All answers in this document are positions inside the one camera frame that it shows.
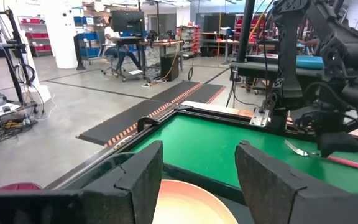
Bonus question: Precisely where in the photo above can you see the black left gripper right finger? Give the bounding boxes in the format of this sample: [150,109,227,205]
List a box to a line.
[234,140,358,224]

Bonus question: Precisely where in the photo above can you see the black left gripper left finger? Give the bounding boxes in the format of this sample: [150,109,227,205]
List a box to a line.
[0,139,165,224]

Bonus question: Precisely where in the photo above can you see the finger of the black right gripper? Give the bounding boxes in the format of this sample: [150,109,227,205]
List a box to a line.
[317,131,358,158]

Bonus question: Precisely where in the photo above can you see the pink handled metal fork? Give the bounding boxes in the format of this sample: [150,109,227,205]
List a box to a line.
[283,139,358,172]

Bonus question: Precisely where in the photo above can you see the orange cream round plate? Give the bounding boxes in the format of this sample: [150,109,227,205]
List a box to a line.
[152,179,239,224]

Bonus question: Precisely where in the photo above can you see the blue cushion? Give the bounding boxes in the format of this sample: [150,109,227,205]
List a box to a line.
[296,55,324,70]

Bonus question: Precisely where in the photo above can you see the black orange-striped floor mat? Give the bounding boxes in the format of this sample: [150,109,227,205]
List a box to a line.
[149,83,227,121]
[76,81,203,147]

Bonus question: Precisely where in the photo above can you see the green table mat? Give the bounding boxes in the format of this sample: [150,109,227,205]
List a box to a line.
[131,113,358,194]

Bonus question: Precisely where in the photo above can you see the black top cart table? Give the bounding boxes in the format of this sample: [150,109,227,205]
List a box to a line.
[230,54,326,94]

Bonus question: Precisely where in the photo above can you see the red storage rack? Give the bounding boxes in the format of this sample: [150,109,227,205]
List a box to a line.
[234,14,276,45]

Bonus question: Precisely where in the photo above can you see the grey office chair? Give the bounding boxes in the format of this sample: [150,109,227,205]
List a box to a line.
[100,43,127,76]

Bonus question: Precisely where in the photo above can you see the black tripod pole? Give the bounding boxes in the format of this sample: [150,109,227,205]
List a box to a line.
[225,0,260,108]

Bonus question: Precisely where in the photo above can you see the black floor box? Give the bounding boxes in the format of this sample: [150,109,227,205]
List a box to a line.
[160,53,180,82]

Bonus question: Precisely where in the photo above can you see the white board with mouse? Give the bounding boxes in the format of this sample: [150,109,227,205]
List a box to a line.
[0,102,22,118]

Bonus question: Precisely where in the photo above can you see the cart with blue bins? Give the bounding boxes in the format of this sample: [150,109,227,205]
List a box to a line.
[73,15,104,70]

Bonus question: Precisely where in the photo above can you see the wooden top desk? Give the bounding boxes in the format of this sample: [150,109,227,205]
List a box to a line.
[138,39,185,73]

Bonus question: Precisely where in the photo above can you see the person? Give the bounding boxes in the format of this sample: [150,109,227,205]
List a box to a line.
[103,16,142,74]

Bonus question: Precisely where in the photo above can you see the metal shelf with parts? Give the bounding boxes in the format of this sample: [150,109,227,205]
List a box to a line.
[178,23,202,60]

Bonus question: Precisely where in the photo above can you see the black computer monitor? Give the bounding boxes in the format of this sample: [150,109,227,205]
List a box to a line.
[111,11,145,35]

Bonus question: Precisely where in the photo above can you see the white pillar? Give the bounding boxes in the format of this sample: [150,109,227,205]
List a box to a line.
[44,0,79,70]

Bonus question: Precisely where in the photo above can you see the black equipment stand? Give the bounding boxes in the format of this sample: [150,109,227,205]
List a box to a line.
[0,8,39,114]

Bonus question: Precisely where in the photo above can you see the shelf with red bins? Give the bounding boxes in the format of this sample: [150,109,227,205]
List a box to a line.
[17,15,54,58]

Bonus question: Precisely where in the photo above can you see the silver metal bracket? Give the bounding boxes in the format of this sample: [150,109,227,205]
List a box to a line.
[249,107,270,128]

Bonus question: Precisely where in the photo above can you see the black frame clamp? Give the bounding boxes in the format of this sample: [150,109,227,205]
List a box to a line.
[137,116,161,133]

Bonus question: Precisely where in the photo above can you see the black metal table frame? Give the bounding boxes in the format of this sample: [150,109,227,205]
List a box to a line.
[44,104,358,190]

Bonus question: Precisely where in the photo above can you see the floor cable bundle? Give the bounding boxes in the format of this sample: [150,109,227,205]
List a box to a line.
[0,114,40,144]

